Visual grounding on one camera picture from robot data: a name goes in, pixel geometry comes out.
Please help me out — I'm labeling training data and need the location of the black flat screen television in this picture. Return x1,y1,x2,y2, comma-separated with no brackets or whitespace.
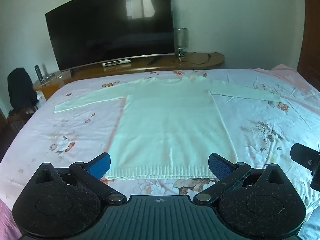
45,0,175,72

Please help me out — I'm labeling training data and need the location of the black chair with dark cloth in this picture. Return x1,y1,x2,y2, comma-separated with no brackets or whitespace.
7,67,39,113

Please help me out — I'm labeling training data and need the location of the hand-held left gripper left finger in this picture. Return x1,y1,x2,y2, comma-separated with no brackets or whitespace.
34,152,127,204

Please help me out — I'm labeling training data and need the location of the wooden television stand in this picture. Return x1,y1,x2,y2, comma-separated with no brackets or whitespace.
33,52,225,101

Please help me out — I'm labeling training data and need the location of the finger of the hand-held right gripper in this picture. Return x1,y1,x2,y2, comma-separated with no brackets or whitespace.
290,143,320,190

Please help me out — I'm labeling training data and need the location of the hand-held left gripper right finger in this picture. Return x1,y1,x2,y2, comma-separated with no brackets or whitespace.
194,152,282,205

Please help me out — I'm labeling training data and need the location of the black cable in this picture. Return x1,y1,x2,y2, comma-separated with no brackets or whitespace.
184,52,219,64

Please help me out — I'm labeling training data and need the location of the brown wooden door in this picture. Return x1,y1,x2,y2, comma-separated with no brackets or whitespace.
296,0,320,92

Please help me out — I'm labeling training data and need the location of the white knit sweater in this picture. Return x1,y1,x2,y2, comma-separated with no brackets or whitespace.
54,76,288,180

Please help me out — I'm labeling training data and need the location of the silver set-top box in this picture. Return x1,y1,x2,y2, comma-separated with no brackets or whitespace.
102,59,132,67

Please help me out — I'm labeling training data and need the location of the clear glass vase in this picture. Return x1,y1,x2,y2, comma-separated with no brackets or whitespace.
174,27,189,59

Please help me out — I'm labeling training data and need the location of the pink floral bed sheet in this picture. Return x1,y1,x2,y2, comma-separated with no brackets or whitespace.
0,64,320,230

